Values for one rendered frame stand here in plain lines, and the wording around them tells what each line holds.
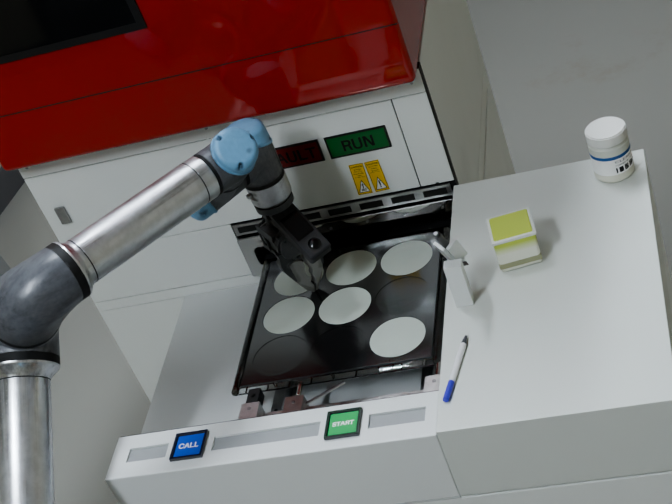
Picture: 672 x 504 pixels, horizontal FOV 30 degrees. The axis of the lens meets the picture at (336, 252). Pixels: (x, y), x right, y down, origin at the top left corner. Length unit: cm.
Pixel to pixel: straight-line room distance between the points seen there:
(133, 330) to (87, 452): 106
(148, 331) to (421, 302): 72
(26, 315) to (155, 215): 24
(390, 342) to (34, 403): 61
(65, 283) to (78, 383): 213
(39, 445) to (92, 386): 200
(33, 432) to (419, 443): 57
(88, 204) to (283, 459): 79
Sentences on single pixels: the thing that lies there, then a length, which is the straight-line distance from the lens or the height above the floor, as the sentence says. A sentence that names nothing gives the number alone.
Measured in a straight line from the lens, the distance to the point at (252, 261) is 247.
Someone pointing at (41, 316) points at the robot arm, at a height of 129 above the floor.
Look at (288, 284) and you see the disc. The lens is 234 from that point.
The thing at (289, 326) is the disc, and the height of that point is 90.
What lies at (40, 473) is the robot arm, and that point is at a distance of 191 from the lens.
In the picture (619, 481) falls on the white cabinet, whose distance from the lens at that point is 192.
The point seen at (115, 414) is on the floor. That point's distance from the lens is 376.
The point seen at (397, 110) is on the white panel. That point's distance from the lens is 224.
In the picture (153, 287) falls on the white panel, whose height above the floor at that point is 86.
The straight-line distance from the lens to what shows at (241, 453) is 196.
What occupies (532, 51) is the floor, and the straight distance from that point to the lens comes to 466.
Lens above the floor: 225
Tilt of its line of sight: 35 degrees down
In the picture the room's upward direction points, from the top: 22 degrees counter-clockwise
